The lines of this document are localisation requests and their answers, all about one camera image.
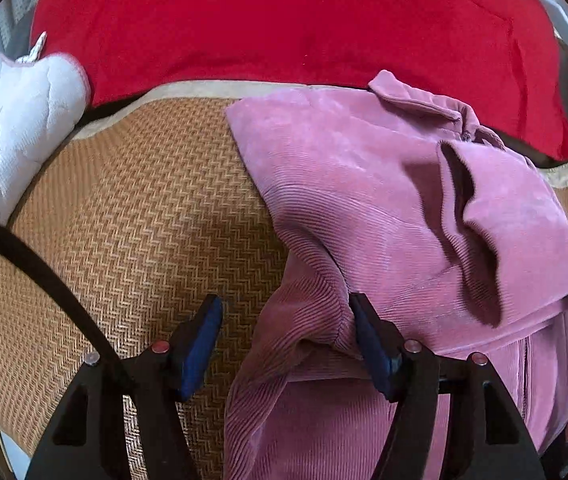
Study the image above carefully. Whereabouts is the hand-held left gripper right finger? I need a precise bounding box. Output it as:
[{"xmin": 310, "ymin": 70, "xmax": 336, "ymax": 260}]
[{"xmin": 349, "ymin": 292, "xmax": 547, "ymax": 480}]

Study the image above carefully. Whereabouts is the pink corduroy garment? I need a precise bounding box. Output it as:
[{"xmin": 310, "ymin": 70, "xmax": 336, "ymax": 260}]
[{"xmin": 224, "ymin": 70, "xmax": 568, "ymax": 480}]

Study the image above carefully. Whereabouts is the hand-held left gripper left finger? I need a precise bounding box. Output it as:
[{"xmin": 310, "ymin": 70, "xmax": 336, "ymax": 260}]
[{"xmin": 24, "ymin": 294, "xmax": 225, "ymax": 480}]

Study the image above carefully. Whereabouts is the red blanket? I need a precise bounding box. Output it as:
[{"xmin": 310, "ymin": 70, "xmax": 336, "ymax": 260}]
[{"xmin": 29, "ymin": 0, "xmax": 568, "ymax": 161}]

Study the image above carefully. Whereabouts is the white quilted cloth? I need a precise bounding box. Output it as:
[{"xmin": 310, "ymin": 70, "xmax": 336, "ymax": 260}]
[{"xmin": 0, "ymin": 32, "xmax": 90, "ymax": 421}]

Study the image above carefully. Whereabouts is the woven rattan mat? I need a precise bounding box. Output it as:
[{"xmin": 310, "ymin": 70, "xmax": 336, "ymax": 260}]
[{"xmin": 0, "ymin": 80, "xmax": 568, "ymax": 480}]

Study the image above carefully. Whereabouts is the black cable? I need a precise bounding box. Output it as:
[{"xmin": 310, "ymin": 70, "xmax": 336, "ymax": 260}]
[{"xmin": 0, "ymin": 208, "xmax": 135, "ymax": 386}]

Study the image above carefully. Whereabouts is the dark brown bed sheet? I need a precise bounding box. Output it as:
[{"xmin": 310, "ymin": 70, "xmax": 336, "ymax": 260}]
[{"xmin": 488, "ymin": 127, "xmax": 568, "ymax": 171}]

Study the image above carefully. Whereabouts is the beige textured mattress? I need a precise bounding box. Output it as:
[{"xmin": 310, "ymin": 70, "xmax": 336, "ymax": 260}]
[{"xmin": 9, "ymin": 0, "xmax": 40, "ymax": 61}]

